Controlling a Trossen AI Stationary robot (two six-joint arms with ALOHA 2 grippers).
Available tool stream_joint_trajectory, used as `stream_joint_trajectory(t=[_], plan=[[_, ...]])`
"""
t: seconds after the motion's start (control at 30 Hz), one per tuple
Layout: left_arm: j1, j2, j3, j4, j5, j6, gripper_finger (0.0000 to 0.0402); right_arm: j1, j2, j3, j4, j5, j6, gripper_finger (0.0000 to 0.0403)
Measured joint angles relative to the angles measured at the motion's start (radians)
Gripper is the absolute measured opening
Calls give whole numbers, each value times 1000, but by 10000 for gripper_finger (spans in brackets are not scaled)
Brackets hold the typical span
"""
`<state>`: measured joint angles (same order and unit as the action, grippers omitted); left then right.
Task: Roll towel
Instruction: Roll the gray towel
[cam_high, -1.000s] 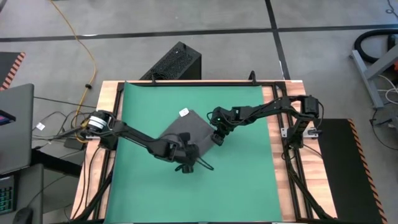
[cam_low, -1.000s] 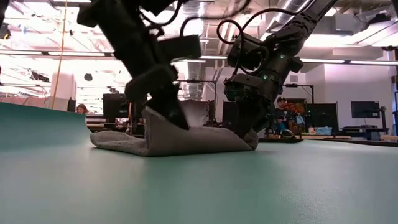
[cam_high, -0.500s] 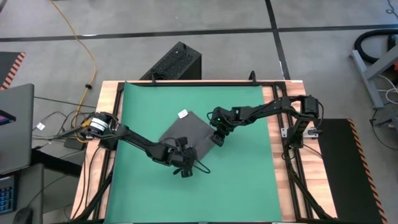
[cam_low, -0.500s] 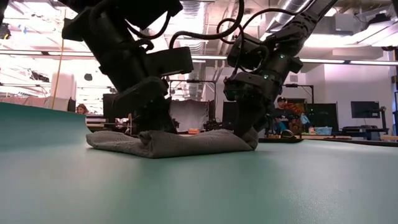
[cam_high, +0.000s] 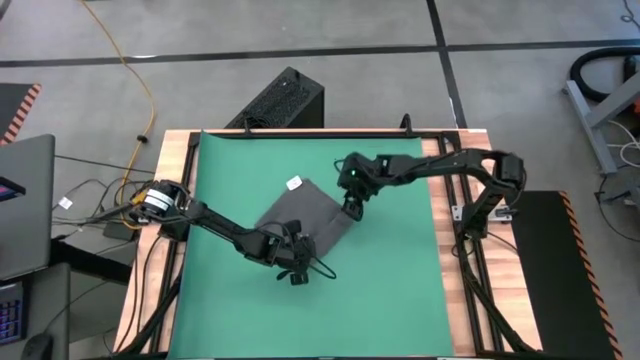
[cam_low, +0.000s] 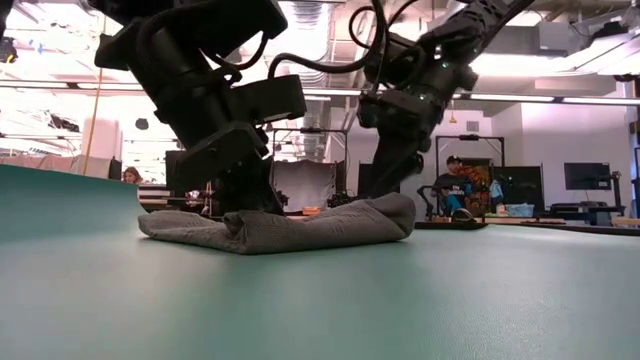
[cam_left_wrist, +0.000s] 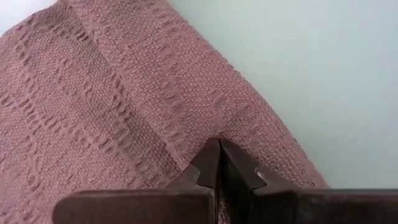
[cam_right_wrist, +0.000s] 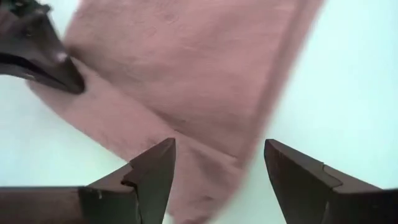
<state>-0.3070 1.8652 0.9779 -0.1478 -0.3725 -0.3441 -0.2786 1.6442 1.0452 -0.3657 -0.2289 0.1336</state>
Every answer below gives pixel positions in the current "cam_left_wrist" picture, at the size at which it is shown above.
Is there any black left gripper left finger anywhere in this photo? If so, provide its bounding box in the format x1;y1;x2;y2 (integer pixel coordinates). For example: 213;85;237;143
52;138;221;224

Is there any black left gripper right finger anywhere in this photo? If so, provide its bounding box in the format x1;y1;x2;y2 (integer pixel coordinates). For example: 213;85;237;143
220;138;398;224

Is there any pink woven cloth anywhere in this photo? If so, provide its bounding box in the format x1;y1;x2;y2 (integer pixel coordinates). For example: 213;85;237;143
0;0;330;224

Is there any green table mat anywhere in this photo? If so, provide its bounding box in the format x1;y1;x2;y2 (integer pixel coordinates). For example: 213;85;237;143
0;0;398;190

